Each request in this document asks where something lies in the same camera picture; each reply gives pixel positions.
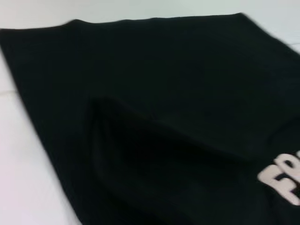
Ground black shirt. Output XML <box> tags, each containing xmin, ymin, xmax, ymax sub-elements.
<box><xmin>0</xmin><ymin>11</ymin><xmax>300</xmax><ymax>225</ymax></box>

